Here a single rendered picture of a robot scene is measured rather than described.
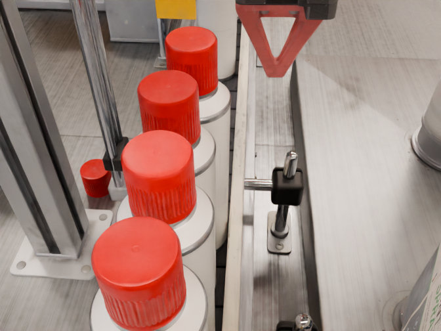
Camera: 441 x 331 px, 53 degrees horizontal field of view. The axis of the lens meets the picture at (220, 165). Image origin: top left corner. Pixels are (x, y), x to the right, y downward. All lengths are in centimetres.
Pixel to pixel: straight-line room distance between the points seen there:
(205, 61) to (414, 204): 29
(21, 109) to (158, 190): 18
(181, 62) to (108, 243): 14
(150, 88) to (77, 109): 44
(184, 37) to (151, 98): 6
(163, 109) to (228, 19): 35
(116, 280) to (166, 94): 11
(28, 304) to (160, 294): 32
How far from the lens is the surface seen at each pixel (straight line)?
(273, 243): 48
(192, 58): 27
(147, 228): 17
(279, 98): 67
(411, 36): 89
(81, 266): 48
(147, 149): 20
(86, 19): 34
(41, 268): 49
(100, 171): 52
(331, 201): 46
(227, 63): 59
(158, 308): 17
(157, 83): 24
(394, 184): 50
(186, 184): 20
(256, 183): 42
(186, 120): 24
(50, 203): 42
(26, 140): 37
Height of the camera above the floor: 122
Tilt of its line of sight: 45 degrees down
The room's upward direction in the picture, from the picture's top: straight up
